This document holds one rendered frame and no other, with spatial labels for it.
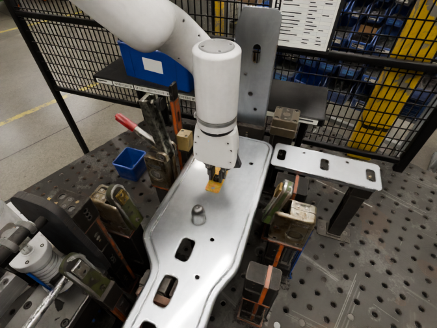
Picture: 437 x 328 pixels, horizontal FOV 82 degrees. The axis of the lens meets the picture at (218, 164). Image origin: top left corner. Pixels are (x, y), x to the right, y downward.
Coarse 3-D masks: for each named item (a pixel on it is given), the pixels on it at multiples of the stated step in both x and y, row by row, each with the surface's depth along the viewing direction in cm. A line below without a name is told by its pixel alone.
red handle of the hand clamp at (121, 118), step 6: (120, 114) 62; (120, 120) 62; (126, 120) 62; (126, 126) 63; (132, 126) 63; (138, 126) 64; (138, 132) 63; (144, 132) 64; (144, 138) 64; (150, 138) 64; (168, 150) 65
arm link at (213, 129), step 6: (198, 120) 51; (234, 120) 50; (198, 126) 52; (204, 126) 50; (210, 126) 49; (216, 126) 49; (222, 126) 49; (228, 126) 50; (234, 126) 52; (210, 132) 50; (216, 132) 50; (222, 132) 50
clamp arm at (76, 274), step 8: (72, 256) 42; (80, 256) 43; (64, 264) 41; (72, 264) 42; (80, 264) 43; (88, 264) 45; (64, 272) 41; (72, 272) 42; (80, 272) 42; (88, 272) 45; (96, 272) 46; (72, 280) 43; (80, 280) 43; (88, 280) 45; (96, 280) 47; (104, 280) 48; (88, 288) 45; (96, 288) 47; (104, 288) 48; (96, 296) 47
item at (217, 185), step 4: (216, 168) 69; (216, 172) 68; (212, 180) 66; (216, 180) 66; (208, 184) 65; (212, 184) 65; (216, 184) 65; (220, 184) 65; (208, 188) 65; (216, 188) 65; (220, 188) 65; (216, 192) 64
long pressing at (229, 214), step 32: (192, 160) 72; (256, 160) 72; (192, 192) 64; (224, 192) 64; (256, 192) 64; (160, 224) 58; (192, 224) 58; (224, 224) 58; (160, 256) 52; (192, 256) 52; (224, 256) 52; (192, 288) 48; (128, 320) 44; (160, 320) 44; (192, 320) 44
